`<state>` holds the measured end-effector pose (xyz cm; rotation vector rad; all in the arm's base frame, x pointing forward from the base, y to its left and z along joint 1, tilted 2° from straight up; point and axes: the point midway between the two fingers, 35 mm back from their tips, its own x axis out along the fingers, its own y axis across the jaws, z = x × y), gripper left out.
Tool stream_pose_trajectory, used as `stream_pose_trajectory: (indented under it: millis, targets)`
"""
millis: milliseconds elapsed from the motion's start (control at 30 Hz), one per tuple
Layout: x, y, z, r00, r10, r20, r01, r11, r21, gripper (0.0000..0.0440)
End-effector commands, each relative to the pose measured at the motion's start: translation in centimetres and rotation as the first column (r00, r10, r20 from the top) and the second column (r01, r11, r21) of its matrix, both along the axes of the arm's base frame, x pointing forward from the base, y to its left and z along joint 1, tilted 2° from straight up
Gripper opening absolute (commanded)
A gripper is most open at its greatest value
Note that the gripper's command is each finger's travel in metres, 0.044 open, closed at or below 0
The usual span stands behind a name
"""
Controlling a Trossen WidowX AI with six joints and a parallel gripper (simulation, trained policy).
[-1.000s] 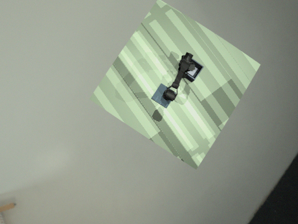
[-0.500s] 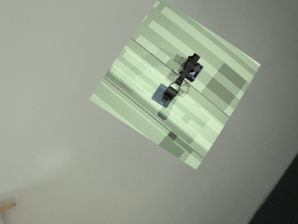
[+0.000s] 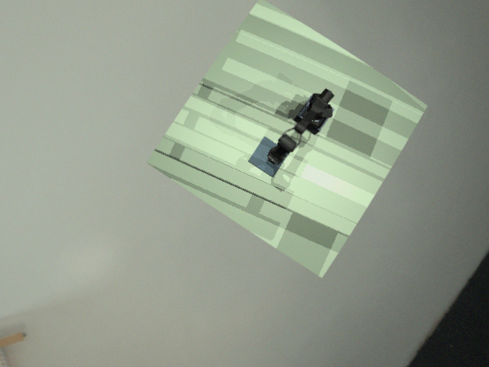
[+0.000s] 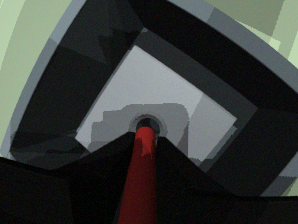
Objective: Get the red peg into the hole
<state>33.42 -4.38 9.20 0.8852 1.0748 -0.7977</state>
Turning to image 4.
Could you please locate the grey plate with hole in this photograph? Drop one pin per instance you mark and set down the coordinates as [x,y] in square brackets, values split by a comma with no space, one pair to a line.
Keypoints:
[143,89]

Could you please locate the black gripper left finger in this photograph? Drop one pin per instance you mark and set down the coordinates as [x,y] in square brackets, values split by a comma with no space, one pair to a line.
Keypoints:
[86,191]

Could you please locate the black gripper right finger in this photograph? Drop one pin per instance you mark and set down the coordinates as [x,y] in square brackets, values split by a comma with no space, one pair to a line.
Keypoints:
[186,195]

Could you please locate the dark grey open box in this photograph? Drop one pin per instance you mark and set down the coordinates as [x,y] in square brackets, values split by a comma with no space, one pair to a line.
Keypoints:
[258,156]

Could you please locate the red peg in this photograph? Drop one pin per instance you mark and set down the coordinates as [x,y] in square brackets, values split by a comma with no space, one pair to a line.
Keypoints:
[139,200]

